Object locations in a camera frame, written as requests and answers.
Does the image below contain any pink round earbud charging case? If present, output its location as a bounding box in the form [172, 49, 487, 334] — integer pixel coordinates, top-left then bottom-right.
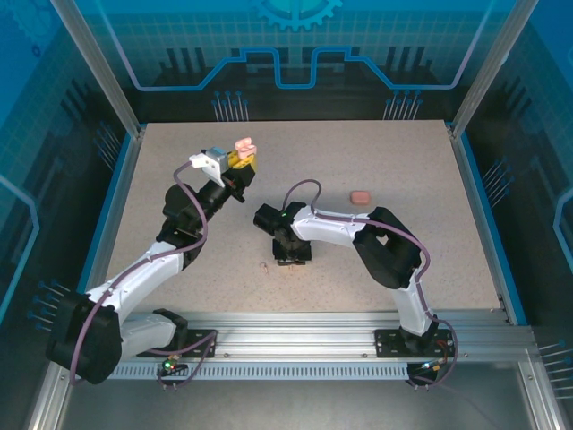
[235, 136, 258, 162]

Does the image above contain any grey metal shelf panel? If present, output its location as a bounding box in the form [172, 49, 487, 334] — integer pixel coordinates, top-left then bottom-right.
[57, 380, 538, 430]

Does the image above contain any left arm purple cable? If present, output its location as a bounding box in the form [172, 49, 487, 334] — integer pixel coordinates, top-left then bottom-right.
[69, 161, 220, 391]

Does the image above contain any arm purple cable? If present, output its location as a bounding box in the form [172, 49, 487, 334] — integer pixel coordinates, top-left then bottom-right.
[284, 178, 460, 391]
[69, 161, 220, 391]

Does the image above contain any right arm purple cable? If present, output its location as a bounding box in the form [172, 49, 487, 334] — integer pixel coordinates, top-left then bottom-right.
[284, 178, 460, 391]

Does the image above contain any aluminium side frame rail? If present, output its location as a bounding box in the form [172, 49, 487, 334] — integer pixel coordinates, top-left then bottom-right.
[82, 127, 148, 299]
[447, 120, 529, 326]

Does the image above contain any aluminium mounting rail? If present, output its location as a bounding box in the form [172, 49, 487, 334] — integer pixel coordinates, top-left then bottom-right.
[57, 312, 541, 359]

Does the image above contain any slotted grey cable duct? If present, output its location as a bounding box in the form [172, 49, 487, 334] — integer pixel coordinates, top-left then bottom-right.
[107, 362, 415, 382]

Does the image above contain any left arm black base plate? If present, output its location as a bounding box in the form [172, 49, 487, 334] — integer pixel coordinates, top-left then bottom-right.
[136, 328, 218, 358]

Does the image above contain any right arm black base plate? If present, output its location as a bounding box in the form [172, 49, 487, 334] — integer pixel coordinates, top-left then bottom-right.
[374, 329, 457, 358]

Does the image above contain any aluminium frame post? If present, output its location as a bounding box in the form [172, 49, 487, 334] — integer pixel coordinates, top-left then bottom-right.
[49, 0, 148, 138]
[449, 0, 528, 138]

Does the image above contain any aluminium lower frame bar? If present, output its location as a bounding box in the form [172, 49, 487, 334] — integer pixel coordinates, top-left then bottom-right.
[24, 357, 75, 430]
[518, 357, 568, 430]

